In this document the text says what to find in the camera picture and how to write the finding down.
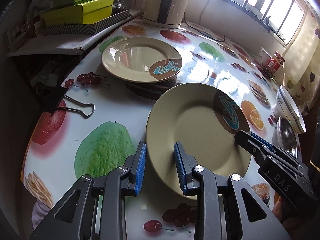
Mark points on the right hand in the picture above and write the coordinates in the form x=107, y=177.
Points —
x=282, y=213

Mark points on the heart pattern curtain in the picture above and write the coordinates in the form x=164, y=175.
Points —
x=301, y=71

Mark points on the white plastic cup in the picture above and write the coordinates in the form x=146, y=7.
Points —
x=263, y=58

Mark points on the black white zigzag box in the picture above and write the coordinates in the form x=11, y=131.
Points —
x=88, y=29

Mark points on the stainless steel bowl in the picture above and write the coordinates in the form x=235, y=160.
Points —
x=285, y=138

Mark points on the white electric kettle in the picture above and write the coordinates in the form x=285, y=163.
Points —
x=164, y=13

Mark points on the black binder clip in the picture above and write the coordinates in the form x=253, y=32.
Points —
x=50, y=99

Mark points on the lower yellow-green box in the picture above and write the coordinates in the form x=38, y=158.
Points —
x=85, y=13

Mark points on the beige plate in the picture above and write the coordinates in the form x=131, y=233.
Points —
x=142, y=60
x=205, y=120

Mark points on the white striped bowl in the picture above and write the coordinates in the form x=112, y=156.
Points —
x=285, y=106
x=298, y=125

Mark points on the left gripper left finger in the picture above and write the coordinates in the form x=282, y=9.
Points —
x=74, y=215

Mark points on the window frame with bars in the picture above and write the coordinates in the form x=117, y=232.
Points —
x=281, y=17

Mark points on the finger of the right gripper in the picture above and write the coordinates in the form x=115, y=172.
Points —
x=259, y=152
x=277, y=150

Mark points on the red label sauce jar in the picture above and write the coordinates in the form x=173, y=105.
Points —
x=273, y=64

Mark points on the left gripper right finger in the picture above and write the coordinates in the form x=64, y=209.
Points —
x=227, y=207

